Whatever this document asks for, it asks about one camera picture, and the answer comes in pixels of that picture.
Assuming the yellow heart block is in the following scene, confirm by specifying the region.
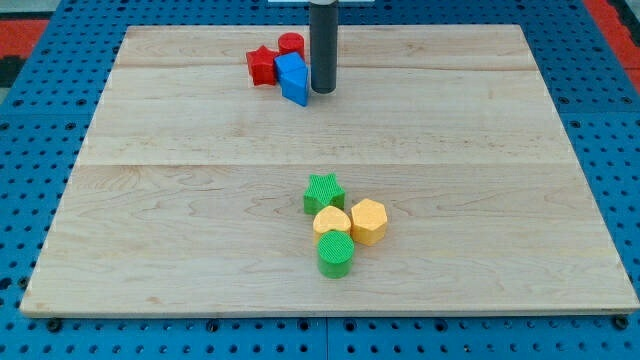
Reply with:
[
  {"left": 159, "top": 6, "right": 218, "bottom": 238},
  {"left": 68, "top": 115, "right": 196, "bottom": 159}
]
[{"left": 312, "top": 206, "right": 352, "bottom": 245}]

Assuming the yellow hexagon block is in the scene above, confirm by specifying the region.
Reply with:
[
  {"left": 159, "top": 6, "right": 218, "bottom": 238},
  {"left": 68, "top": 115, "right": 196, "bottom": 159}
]
[{"left": 351, "top": 199, "right": 388, "bottom": 246}]

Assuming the green star block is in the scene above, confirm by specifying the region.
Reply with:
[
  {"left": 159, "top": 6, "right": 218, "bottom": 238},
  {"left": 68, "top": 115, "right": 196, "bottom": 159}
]
[{"left": 303, "top": 173, "right": 346, "bottom": 215}]

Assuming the wooden board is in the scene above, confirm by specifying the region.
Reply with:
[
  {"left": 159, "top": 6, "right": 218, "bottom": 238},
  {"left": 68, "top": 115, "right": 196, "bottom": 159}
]
[{"left": 20, "top": 25, "right": 639, "bottom": 318}]

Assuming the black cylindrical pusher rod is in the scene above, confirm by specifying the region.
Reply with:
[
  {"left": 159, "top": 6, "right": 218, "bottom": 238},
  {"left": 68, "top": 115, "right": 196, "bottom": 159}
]
[{"left": 309, "top": 0, "right": 339, "bottom": 94}]

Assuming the green circle block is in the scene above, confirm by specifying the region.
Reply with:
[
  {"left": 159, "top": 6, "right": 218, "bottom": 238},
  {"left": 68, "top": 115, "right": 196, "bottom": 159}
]
[{"left": 317, "top": 230, "right": 355, "bottom": 279}]

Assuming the blue triangle block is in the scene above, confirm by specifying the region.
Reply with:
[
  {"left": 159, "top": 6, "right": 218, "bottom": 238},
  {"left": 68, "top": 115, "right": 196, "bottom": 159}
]
[{"left": 279, "top": 67, "right": 308, "bottom": 107}]

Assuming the red circle block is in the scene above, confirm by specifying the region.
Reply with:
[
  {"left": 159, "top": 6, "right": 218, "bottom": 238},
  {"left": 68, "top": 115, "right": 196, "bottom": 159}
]
[{"left": 277, "top": 32, "right": 305, "bottom": 59}]

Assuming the blue cube block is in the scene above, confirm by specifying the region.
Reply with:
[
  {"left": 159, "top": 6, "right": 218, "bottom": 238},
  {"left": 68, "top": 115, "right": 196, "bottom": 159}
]
[{"left": 274, "top": 52, "right": 306, "bottom": 81}]

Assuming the red star block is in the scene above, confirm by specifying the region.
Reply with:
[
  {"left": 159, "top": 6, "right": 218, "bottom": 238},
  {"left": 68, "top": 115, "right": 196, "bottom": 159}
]
[{"left": 246, "top": 45, "right": 279, "bottom": 86}]

